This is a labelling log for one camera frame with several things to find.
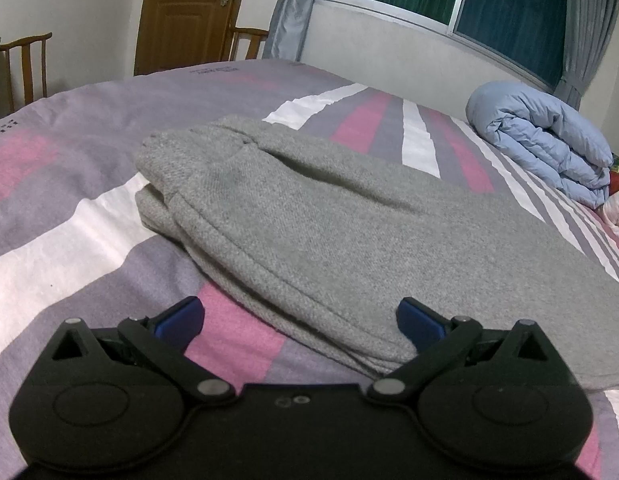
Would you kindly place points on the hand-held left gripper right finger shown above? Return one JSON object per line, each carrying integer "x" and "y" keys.
{"x": 415, "y": 321}

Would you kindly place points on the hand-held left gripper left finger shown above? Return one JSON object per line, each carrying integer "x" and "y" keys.
{"x": 182, "y": 321}

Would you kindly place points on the grey pants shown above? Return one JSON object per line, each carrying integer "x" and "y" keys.
{"x": 339, "y": 230}

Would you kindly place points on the striped bed sheet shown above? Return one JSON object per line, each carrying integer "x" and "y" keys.
{"x": 64, "y": 240}

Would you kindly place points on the folded light blue duvet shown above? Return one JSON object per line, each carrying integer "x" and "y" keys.
{"x": 544, "y": 140}

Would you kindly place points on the folded pink blanket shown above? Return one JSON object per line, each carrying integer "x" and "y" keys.
{"x": 618, "y": 215}

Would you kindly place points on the wooden chair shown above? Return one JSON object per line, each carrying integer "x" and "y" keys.
{"x": 26, "y": 60}
{"x": 249, "y": 37}

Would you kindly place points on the brown wooden door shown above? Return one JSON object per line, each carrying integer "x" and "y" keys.
{"x": 189, "y": 15}

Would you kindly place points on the sliding glass window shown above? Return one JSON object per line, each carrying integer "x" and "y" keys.
{"x": 504, "y": 5}

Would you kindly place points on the grey curtain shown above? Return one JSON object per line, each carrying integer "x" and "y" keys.
{"x": 589, "y": 30}
{"x": 294, "y": 10}

